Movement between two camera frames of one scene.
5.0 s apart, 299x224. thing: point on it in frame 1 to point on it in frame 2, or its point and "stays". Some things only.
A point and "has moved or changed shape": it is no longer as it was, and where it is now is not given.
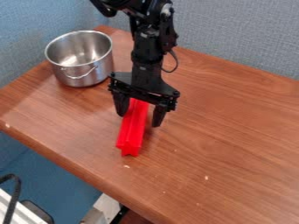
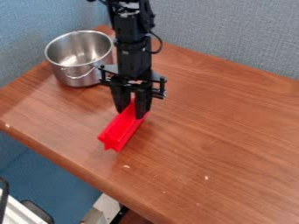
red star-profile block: [134, 127] has moved or changed shape
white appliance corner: [23, 215] stays
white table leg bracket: [106, 211] stays
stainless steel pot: [81, 58] stays
